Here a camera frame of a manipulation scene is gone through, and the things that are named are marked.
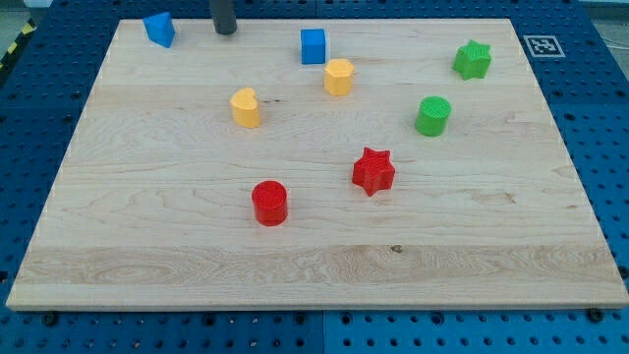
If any white fiducial marker tag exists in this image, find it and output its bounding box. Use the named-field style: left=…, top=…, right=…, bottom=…
left=523, top=34, right=565, bottom=58

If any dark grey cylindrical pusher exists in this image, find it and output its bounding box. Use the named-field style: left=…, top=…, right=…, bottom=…
left=208, top=0, right=237, bottom=35

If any yellow hexagon block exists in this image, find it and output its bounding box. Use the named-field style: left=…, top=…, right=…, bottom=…
left=323, top=58, right=355, bottom=96

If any red cylinder block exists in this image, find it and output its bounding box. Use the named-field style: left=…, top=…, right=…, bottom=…
left=252, top=180, right=288, bottom=226

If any wooden board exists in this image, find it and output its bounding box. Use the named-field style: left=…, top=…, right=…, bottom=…
left=7, top=19, right=628, bottom=312

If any red star block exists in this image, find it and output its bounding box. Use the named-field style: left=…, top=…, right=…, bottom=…
left=352, top=147, right=396, bottom=197

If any green cylinder block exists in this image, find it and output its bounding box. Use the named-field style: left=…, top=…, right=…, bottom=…
left=415, top=96, right=451, bottom=137

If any yellow heart block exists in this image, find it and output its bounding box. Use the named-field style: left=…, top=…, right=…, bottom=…
left=230, top=88, right=260, bottom=129

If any blue cube block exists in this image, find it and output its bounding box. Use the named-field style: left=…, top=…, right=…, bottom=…
left=300, top=29, right=326, bottom=65

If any blue triangle block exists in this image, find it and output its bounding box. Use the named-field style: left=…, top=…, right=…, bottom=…
left=143, top=12, right=176, bottom=48

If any green star block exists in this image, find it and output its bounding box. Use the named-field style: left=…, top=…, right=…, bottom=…
left=452, top=39, right=492, bottom=80

